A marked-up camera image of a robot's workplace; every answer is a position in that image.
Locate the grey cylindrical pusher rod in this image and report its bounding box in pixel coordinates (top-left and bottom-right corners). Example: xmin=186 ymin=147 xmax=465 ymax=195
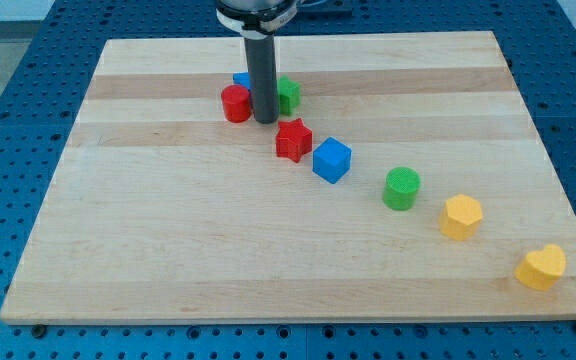
xmin=244 ymin=35 xmax=279 ymax=124

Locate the red cylinder block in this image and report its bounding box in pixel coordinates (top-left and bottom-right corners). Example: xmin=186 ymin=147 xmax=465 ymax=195
xmin=221 ymin=84 xmax=252 ymax=123

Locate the green cylinder block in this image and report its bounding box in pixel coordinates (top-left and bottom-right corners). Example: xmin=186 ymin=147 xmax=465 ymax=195
xmin=382 ymin=167 xmax=421 ymax=211

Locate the blue cube block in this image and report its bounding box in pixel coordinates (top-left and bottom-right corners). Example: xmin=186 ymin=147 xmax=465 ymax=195
xmin=312 ymin=137 xmax=352 ymax=184

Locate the red star block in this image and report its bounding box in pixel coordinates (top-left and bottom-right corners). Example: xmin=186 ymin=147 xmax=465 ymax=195
xmin=275 ymin=118 xmax=313 ymax=163

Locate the wooden board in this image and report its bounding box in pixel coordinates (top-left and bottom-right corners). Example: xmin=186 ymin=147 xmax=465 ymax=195
xmin=0 ymin=31 xmax=576 ymax=325

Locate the blue block behind rod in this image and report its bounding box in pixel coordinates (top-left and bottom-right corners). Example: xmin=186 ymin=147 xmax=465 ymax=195
xmin=232 ymin=72 xmax=251 ymax=89

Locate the yellow heart block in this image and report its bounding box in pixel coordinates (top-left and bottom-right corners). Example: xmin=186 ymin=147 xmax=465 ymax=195
xmin=514 ymin=244 xmax=567 ymax=291

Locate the yellow hexagon block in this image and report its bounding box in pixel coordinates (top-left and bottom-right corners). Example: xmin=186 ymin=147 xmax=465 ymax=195
xmin=439 ymin=194 xmax=483 ymax=241

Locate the green star block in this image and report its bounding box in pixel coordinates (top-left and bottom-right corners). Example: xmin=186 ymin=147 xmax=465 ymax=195
xmin=278 ymin=76 xmax=301 ymax=116

